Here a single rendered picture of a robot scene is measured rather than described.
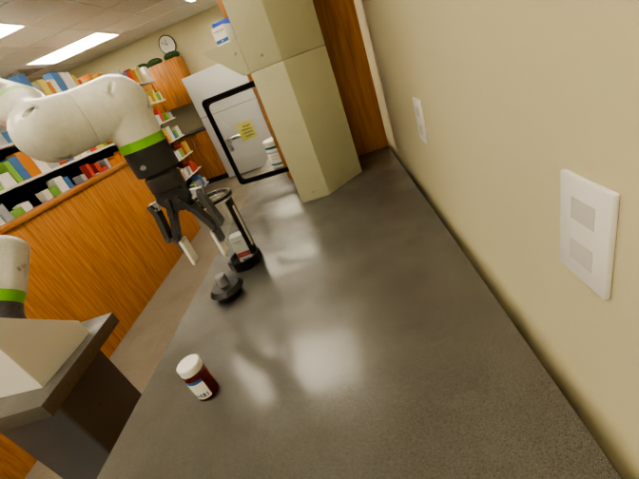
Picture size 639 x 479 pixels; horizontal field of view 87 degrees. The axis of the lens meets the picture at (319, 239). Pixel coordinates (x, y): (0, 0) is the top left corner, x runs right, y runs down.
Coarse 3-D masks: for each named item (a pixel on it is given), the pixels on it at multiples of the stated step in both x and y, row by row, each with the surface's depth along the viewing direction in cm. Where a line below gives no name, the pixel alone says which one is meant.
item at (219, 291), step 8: (216, 280) 84; (224, 280) 85; (232, 280) 87; (240, 280) 86; (216, 288) 86; (224, 288) 84; (232, 288) 84; (240, 288) 85; (216, 296) 84; (224, 296) 83; (232, 296) 84
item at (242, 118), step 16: (240, 96) 139; (256, 96) 138; (224, 112) 144; (240, 112) 143; (256, 112) 142; (224, 128) 147; (240, 128) 146; (256, 128) 145; (272, 128) 144; (240, 144) 150; (256, 144) 149; (272, 144) 148; (240, 160) 154; (256, 160) 153; (272, 160) 152
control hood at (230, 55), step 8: (216, 48) 103; (224, 48) 103; (232, 48) 103; (240, 48) 103; (208, 56) 104; (216, 56) 104; (224, 56) 104; (232, 56) 104; (240, 56) 104; (224, 64) 105; (232, 64) 105; (240, 64) 105; (240, 72) 106; (248, 72) 106
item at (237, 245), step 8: (216, 192) 94; (224, 192) 89; (216, 200) 86; (224, 200) 87; (224, 208) 88; (224, 216) 89; (224, 224) 90; (232, 224) 91; (224, 232) 91; (232, 232) 91; (240, 232) 93; (224, 240) 92; (232, 240) 92; (240, 240) 93; (232, 248) 93; (240, 248) 94; (248, 248) 95; (232, 256) 94; (240, 256) 94; (248, 256) 95
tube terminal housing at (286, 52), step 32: (224, 0) 97; (256, 0) 97; (288, 0) 102; (256, 32) 100; (288, 32) 104; (320, 32) 112; (256, 64) 105; (288, 64) 106; (320, 64) 114; (288, 96) 109; (320, 96) 116; (288, 128) 114; (320, 128) 118; (288, 160) 119; (320, 160) 120; (352, 160) 131; (320, 192) 125
